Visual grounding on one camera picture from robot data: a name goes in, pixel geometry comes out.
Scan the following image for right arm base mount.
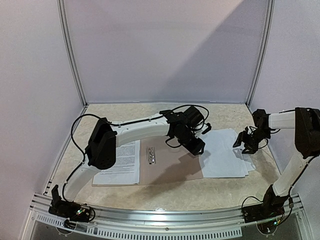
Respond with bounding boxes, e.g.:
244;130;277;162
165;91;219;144
241;202;285;223

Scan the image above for aluminium front rail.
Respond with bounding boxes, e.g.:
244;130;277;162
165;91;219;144
25;193;308;231

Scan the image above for perforated white cable tray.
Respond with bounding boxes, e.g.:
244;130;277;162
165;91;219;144
29;213;243;240

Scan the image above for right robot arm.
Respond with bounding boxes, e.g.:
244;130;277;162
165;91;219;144
233;107;320;218

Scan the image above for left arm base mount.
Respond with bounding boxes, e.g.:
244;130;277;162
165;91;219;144
48;184;96;223

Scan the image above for metal folder clip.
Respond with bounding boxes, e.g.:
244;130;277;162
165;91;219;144
146;147;156;165

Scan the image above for stack of printed papers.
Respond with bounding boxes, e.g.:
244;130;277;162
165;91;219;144
199;128;256;179

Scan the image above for brown paper folder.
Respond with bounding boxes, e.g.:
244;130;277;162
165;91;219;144
100;136;203;187

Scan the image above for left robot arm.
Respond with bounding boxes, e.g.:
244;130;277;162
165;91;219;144
51;105;212;217

